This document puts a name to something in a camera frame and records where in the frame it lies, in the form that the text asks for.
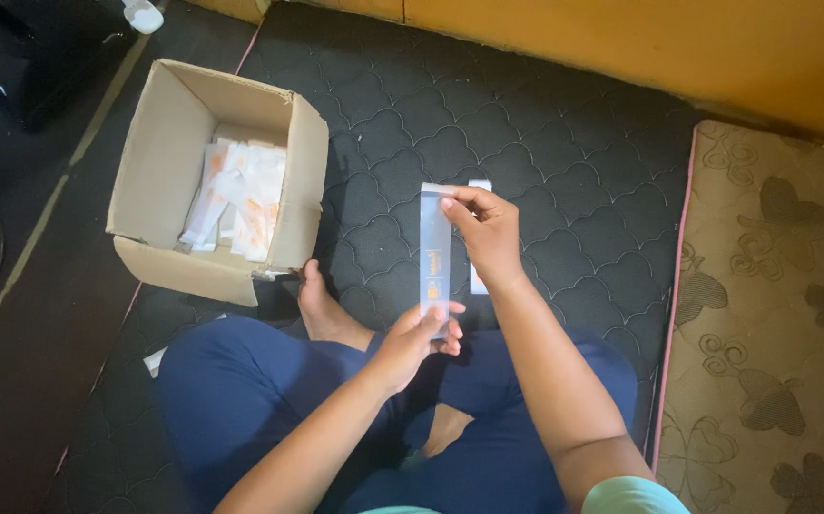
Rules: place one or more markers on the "person's right hand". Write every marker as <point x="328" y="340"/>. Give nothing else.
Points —
<point x="490" y="232"/>

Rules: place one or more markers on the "brown cardboard box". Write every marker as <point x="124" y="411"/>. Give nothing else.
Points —
<point x="216" y="178"/>

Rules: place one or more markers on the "white paper scrap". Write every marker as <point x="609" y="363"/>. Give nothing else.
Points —
<point x="155" y="360"/>

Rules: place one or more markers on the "beige floral mattress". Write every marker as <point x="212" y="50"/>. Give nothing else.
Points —
<point x="769" y="321"/>

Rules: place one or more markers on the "person's blue trousers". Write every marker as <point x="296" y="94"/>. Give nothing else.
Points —
<point x="262" y="400"/>

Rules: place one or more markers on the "white plastic object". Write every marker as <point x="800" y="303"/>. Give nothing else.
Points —
<point x="143" y="14"/>

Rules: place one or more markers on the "clear plastic sleeve packet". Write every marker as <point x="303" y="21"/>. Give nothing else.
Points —
<point x="435" y="257"/>

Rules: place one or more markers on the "pile of white orange packets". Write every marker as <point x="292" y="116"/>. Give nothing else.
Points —
<point x="241" y="200"/>

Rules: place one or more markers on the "dark quilted mattress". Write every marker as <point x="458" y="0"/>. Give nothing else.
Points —
<point x="455" y="143"/>

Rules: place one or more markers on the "white flat packet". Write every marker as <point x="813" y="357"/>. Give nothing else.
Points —
<point x="478" y="278"/>

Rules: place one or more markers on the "person's left hand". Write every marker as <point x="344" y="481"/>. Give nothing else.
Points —
<point x="406" y="350"/>

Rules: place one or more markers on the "person's bare foot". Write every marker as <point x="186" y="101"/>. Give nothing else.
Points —
<point x="323" y="307"/>

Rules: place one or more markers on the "black furniture piece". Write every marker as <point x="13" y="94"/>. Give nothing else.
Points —
<point x="19" y="57"/>

